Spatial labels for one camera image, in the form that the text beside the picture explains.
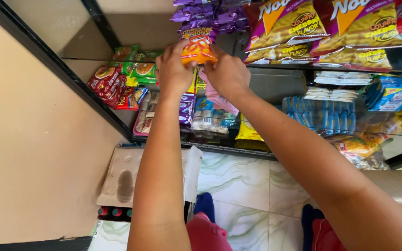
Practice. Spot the black framed glass display cabinet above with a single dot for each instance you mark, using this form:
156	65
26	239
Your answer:
82	69

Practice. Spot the large yellow maroon chip bag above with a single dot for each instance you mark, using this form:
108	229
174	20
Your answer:
284	55
284	24
361	24
358	60

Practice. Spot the yellow powder packet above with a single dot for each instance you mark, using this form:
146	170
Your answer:
247	130

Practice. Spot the pink left slipper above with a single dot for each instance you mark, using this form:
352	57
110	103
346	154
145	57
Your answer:
206	235

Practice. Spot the red and blue noodle packet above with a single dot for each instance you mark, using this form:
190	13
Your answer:
133	98

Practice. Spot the blue right sock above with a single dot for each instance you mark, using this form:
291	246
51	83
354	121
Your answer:
308	223

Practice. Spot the pile of blue sachets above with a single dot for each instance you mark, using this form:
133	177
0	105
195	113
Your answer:
321	115

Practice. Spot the red right slipper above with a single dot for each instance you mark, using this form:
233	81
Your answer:
326	238

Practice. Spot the stained cardboard box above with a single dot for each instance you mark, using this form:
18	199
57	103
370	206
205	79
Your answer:
120	174

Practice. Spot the pile of purple snack packets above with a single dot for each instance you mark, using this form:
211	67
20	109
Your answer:
201	15

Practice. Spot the yellow green sachets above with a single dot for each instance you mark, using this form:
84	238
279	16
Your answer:
197	83

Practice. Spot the blue left sock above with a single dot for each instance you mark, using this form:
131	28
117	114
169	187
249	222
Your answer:
204	205

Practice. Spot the stack of blue soap packets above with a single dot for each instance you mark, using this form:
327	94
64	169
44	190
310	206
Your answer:
394	94

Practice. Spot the person's left hand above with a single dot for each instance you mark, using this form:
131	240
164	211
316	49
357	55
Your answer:
173	75

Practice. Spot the heap of orange snack bags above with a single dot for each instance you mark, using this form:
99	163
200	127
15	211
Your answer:
361	148

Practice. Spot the pile of red noodle packets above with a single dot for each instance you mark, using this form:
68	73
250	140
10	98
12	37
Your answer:
106	85

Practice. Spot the pink cloth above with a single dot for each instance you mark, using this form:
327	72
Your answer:
218	99

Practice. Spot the clear wrapped packet bundle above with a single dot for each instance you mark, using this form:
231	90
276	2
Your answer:
209	118

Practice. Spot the pink tray of biscuits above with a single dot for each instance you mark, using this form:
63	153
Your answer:
144	118

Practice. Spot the red capped bottle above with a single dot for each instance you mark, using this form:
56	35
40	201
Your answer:
102	211

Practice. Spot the stack of white sachets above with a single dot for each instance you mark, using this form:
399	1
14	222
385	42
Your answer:
330	94
342	78

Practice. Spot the stack of purple biscuit packets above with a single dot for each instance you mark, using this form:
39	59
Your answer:
187	109

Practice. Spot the beige stone ledge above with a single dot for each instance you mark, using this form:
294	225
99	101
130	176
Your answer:
400	188

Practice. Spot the blue sock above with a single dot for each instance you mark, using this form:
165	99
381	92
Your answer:
308	223
204	205

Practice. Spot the green capped bottle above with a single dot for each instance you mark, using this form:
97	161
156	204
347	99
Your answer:
117	212
129	212

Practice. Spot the person's right hand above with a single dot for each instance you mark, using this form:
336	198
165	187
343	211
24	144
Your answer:
229	76

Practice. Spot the pile of green noodle packets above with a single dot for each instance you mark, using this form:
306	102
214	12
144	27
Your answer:
134	64

